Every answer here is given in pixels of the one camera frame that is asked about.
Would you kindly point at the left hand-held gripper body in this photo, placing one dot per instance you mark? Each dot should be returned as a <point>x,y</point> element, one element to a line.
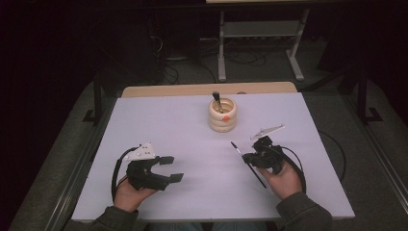
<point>144,176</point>

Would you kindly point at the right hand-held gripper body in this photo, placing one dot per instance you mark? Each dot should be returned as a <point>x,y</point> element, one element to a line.
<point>271,157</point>

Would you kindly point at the thin black brush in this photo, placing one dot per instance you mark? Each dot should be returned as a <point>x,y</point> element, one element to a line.
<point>258,178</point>

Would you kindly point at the cream ribbed brush holder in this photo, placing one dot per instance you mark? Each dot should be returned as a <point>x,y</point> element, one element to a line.
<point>223,123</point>

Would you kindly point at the fluffy black makeup brush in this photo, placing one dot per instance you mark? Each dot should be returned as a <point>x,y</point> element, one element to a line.
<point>217,101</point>

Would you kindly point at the person's left hand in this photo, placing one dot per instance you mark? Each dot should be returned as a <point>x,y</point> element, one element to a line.
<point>128,197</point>

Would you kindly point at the person's right hand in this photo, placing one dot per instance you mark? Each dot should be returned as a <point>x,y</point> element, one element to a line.
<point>285,184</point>

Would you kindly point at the black metal stand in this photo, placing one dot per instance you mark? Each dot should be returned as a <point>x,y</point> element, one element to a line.
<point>362,99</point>
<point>97,102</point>

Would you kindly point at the metal frame rail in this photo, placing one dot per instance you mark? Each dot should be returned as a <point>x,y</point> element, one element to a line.
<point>378,150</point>
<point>73,179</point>

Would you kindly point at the white metal desk frame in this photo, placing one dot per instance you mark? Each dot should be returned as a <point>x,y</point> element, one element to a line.
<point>261,29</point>

